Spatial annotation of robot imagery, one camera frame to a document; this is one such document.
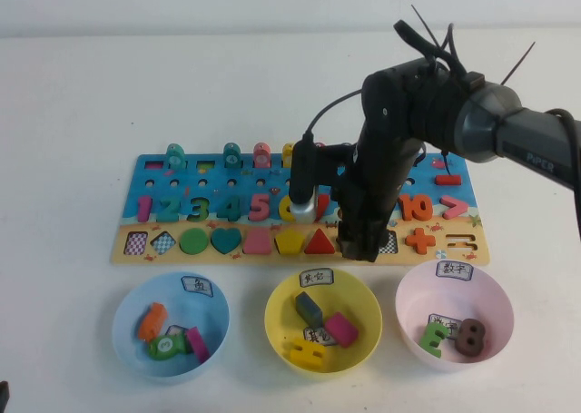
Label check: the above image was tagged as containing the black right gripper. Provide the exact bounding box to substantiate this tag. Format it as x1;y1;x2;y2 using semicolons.
332;129;423;263

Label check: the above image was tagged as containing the red triangle piece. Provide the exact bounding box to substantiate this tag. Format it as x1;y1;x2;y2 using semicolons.
303;228;336;255

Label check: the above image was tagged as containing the orange plus sign piece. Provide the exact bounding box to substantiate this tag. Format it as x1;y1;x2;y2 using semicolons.
405;228;437;255

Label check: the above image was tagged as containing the paper label on yellow bowl rim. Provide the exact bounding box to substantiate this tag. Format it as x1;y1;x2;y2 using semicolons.
298;270;335;290

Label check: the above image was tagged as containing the orange number ten piece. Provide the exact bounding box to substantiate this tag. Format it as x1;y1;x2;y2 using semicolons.
395;193;435;222

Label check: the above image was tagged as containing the yellow pentagon piece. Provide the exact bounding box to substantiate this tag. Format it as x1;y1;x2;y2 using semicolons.
273;229;304;256

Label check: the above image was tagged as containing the yellow number six piece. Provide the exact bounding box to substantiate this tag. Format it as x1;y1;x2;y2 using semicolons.
278;192;301;223

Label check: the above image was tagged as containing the paper label on pink bowl rim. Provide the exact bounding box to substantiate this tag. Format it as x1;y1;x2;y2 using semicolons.
434;261;474;280

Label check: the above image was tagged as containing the pink greater-than sign piece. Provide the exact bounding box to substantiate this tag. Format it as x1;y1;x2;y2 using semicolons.
440;195;468;221

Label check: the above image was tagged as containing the paper label inside yellow bowl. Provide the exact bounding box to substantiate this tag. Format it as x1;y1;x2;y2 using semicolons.
302;325;340;347

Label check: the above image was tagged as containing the pink trapezoid piece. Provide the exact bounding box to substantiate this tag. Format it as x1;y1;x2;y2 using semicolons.
242;229;273;255

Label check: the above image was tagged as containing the yellow plastic bowl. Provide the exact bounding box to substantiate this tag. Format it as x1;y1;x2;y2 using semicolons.
264;269;383;383

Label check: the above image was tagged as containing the pink number five piece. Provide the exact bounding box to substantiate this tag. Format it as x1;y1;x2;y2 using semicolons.
248;193;272;222

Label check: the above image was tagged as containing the light green number three piece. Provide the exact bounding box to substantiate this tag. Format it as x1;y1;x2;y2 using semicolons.
417;318;448;359

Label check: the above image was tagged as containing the paper label inside pink bowl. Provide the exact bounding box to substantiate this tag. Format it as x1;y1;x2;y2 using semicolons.
427;312;463;340

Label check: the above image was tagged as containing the yellow equals sign piece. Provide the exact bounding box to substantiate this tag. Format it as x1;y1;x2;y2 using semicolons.
287;338;327;369

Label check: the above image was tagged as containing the teal number four piece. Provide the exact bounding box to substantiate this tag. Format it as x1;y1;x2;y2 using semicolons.
215;195;242;222

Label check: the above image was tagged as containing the teal heart piece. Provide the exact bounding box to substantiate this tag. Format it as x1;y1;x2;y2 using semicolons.
210;227;243;255

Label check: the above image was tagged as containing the brown number eight piece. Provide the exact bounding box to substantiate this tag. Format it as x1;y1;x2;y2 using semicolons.
454;318;487;356

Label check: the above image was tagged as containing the pink plastic bowl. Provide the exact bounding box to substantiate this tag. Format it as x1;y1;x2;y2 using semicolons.
394;261;515;373

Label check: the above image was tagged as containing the green circle piece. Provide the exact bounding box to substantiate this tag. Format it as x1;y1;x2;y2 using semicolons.
178;228;210;255

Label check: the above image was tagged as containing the paper label on blue bowl rim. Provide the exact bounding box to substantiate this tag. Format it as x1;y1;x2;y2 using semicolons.
181;275;215;298

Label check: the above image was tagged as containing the colourful wooden puzzle board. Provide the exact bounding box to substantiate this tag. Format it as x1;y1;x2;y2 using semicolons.
111;152;492;267

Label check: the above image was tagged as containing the magenta fish piece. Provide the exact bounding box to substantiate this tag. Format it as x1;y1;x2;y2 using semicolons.
184;326;212;364

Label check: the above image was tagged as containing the teal number two piece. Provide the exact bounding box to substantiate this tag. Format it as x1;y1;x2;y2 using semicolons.
153;194;181;223

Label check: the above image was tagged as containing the magenta number one piece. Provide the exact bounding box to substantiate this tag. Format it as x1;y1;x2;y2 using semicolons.
135;194;153;223

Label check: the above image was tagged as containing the green fish piece number three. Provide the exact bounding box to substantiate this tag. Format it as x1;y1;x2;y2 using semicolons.
146;330;191;360

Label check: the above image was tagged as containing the orange fish piece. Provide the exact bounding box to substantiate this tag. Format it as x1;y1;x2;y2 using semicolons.
137;301;169;343

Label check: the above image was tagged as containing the light blue plastic bowl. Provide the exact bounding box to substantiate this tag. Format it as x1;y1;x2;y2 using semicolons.
111;270;231;379

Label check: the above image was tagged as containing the dark grey square block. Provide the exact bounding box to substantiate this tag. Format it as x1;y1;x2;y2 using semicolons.
294;291;324;324

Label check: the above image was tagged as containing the magenta rectangle block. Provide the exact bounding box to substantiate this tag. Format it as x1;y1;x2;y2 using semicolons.
322;311;359;349

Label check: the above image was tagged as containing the pink fish peg number five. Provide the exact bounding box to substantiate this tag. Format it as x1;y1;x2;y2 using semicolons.
252;142;272;169

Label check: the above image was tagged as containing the teal fish peg number four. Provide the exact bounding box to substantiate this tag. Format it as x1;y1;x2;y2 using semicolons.
222;142;241;169

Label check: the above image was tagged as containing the teal fish peg number two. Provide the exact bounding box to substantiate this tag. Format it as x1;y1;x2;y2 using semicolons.
163;143;187;172

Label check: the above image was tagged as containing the black zip tie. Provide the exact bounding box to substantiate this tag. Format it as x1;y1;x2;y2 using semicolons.
502;42;537;86
410;4;444;54

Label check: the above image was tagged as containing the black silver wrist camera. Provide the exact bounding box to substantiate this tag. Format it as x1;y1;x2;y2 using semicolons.
289;133;355;226

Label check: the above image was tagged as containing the black camera cable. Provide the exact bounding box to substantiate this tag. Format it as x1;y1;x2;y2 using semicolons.
302;88;367;142

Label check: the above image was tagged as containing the black cable loop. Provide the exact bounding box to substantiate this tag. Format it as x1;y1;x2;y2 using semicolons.
392;20;469;84

